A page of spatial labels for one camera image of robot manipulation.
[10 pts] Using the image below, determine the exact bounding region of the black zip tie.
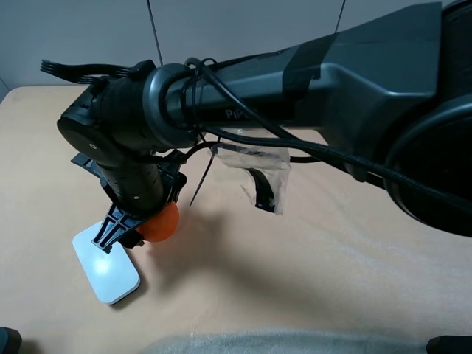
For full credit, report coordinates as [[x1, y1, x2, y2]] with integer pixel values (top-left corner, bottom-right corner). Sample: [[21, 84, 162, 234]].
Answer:
[[189, 147, 215, 207]]

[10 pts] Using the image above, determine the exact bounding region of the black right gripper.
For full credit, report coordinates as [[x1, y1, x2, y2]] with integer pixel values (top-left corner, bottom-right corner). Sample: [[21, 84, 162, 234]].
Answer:
[[72, 153, 187, 254]]

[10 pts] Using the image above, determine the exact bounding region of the black object bottom right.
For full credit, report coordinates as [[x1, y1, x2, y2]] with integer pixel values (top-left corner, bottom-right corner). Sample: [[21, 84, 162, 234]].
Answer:
[[426, 336, 472, 354]]

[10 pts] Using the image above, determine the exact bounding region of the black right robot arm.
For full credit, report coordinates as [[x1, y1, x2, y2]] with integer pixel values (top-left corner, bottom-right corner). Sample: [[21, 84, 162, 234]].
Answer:
[[55, 1, 471, 251]]

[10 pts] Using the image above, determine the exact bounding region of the black object bottom left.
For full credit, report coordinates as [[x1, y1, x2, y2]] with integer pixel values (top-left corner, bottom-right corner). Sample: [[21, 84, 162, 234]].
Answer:
[[0, 327, 22, 354]]

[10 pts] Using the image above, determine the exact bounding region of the black braided cable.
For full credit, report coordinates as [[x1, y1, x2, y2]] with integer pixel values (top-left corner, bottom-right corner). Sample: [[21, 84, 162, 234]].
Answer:
[[183, 58, 472, 208]]

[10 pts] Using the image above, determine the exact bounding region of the white rectangular box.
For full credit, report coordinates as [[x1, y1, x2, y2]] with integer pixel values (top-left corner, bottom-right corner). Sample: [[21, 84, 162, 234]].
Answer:
[[72, 222, 141, 305]]

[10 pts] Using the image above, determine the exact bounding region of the black object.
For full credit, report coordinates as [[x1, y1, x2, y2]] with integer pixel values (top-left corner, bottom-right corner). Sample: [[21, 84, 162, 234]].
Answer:
[[0, 327, 22, 354], [426, 336, 472, 354]]

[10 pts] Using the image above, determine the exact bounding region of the orange toy mandarin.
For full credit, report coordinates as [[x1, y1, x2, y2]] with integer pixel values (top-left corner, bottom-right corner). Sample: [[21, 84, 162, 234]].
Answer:
[[136, 201, 179, 243]]

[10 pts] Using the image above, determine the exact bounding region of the clear plastic wrap piece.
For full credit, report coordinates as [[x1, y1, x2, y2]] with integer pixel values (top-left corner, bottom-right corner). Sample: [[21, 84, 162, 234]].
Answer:
[[211, 142, 292, 216]]

